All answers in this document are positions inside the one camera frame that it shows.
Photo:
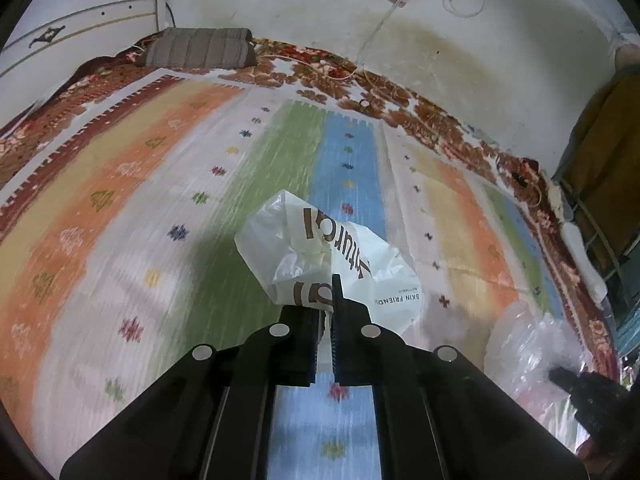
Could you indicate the white headboard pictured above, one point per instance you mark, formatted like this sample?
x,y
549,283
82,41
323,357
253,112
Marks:
x,y
75,25

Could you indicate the yellow hanging garment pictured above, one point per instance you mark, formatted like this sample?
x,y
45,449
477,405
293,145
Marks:
x,y
610,135

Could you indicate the metal rack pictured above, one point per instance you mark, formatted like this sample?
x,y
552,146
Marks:
x,y
600,240

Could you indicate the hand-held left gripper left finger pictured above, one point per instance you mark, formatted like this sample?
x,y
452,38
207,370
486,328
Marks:
x,y
300,345

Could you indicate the grey striped pillow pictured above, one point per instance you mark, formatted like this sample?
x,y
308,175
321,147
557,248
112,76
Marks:
x,y
200,47

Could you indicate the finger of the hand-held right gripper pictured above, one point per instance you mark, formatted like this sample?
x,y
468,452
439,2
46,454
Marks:
x,y
595,395

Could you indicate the clear plastic bag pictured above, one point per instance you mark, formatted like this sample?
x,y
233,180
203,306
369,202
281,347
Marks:
x,y
525,345

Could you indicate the white plastic bag brown print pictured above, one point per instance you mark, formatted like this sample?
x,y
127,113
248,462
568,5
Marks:
x,y
350,260

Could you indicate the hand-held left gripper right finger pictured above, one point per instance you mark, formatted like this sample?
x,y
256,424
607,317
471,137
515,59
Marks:
x,y
345,340

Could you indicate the colourful striped blanket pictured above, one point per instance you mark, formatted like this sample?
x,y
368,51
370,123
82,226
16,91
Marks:
x,y
150,200

